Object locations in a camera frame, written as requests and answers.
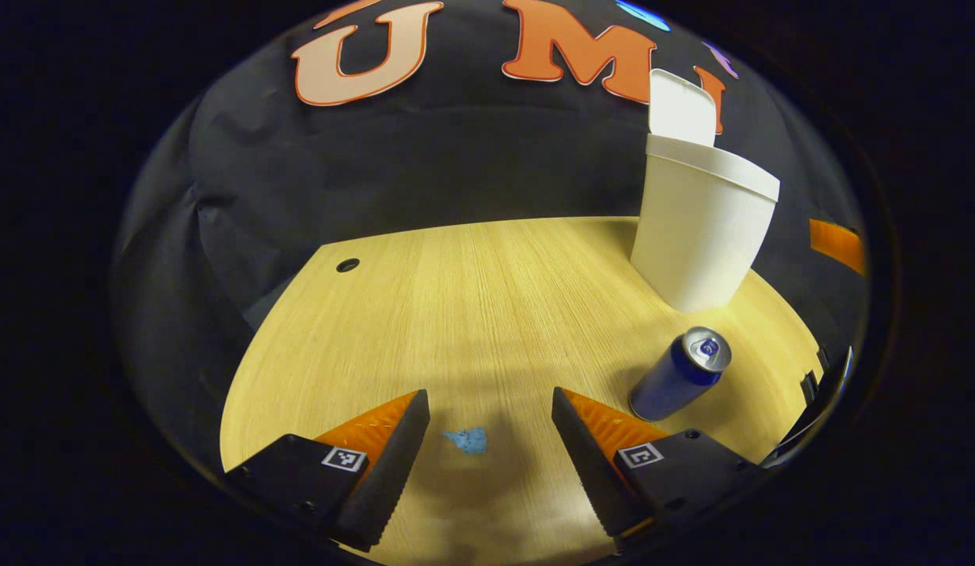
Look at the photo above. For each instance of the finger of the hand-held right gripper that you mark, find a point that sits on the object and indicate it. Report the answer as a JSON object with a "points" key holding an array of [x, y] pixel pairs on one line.
{"points": [[837, 245]]}

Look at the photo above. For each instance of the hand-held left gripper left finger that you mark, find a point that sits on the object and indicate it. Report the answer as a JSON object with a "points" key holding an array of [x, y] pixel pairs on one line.
{"points": [[393, 475]]}

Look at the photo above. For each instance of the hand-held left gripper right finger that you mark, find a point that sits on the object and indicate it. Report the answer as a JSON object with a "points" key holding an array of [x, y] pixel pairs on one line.
{"points": [[586, 468]]}

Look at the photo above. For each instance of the blue paper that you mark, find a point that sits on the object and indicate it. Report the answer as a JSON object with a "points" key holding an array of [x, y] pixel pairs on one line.
{"points": [[468, 442]]}

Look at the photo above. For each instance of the blue pop can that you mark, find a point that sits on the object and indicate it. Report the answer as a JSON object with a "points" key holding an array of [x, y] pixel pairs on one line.
{"points": [[676, 381]]}

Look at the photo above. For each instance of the white desktop garbage bin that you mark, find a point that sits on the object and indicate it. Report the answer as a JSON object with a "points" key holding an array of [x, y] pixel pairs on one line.
{"points": [[700, 236]]}

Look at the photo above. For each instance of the wooden desktop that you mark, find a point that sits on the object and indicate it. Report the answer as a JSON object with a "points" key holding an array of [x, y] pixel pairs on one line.
{"points": [[472, 314]]}

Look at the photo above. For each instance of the black backdrop cloth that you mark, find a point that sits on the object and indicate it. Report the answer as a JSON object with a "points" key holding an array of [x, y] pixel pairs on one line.
{"points": [[456, 157]]}

